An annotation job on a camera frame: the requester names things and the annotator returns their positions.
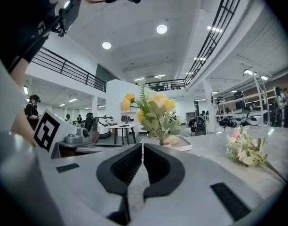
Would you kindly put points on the grey marble table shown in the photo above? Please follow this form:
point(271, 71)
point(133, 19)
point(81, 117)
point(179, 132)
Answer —
point(205, 140)

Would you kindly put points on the yellow flowers bunch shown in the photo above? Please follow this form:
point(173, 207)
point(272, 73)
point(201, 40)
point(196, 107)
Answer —
point(155, 116)

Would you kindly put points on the person's left forearm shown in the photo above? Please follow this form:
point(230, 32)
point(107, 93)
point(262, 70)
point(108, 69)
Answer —
point(22, 128)

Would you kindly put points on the round ceiling light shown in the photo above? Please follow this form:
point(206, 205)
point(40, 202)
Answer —
point(162, 29)
point(106, 45)

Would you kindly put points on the person's black shirt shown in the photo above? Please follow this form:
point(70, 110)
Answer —
point(17, 20)

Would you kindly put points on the black oval backpack pod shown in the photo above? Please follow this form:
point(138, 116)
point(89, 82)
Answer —
point(198, 126)

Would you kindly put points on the pink vase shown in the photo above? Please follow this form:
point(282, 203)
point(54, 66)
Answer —
point(165, 145)

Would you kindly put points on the white rectangular tray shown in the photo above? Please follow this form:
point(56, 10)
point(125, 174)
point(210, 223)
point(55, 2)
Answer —
point(181, 146)

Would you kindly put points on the white table with dark legs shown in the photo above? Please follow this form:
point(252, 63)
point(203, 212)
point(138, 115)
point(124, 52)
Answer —
point(121, 126)

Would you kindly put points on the cream sponge block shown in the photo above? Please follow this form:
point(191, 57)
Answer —
point(173, 139)

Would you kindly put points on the group of black white round devices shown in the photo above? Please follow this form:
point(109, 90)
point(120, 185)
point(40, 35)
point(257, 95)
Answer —
point(252, 121)

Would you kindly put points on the white shelving rack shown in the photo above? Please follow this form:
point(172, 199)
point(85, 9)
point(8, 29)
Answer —
point(242, 112)

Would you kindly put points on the white robot machine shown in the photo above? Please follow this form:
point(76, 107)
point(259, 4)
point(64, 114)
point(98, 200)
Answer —
point(102, 128)

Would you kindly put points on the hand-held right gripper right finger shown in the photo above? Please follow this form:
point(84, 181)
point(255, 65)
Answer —
point(158, 168)

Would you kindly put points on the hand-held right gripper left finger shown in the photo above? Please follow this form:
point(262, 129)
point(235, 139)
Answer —
point(115, 166)

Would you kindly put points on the black balcony railing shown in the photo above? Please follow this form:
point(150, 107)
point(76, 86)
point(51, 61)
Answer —
point(214, 25)
point(64, 62)

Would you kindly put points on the black chest-mounted device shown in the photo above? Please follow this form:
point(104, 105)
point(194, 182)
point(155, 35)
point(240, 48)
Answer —
point(69, 13)

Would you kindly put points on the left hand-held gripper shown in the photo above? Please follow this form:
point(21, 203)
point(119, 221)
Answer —
point(46, 131)

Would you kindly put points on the pink flowers bunch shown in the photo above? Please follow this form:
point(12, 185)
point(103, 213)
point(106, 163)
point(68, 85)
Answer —
point(247, 147)

